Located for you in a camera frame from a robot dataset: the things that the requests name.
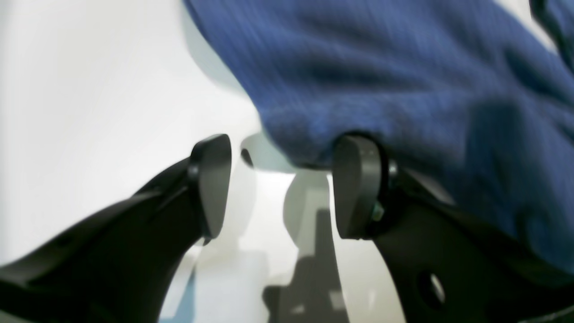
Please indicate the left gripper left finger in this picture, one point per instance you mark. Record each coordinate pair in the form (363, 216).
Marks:
(116, 266)

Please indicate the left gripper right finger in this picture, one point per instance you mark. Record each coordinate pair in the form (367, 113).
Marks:
(447, 266)

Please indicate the dark blue t-shirt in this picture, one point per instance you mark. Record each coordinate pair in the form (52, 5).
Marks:
(459, 90)

